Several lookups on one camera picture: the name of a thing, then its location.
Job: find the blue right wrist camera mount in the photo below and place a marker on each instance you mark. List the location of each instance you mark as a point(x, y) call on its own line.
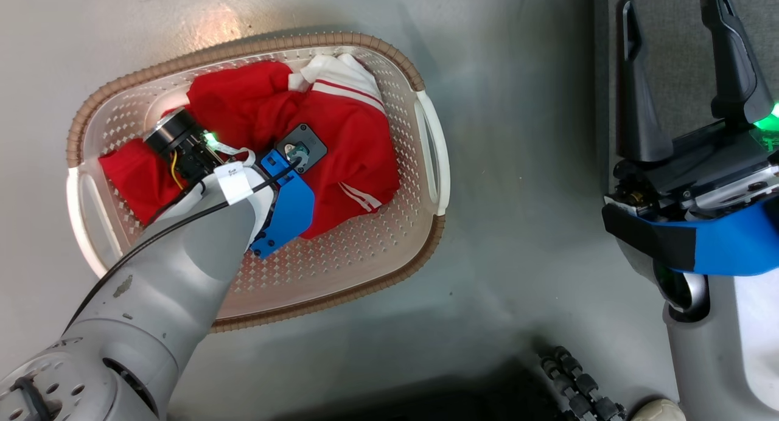
point(730, 244)

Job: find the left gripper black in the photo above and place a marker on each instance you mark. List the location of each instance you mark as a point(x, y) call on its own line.
point(179, 144)

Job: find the beige rounded robot base part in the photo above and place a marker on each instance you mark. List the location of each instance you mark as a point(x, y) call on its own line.
point(660, 410)

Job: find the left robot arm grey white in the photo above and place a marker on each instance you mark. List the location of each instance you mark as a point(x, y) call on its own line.
point(152, 299)

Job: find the red garment with white stripes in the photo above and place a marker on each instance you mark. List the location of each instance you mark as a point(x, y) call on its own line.
point(347, 147)

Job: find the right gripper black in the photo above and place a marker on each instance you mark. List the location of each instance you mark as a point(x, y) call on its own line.
point(700, 171)

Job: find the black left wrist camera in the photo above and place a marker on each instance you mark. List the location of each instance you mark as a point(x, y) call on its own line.
point(301, 146)

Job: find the grey fabric sofa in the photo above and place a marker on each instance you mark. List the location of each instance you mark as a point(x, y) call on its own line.
point(675, 44)

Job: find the cream laundry basket brown rim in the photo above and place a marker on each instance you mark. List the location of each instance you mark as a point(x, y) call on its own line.
point(341, 269)

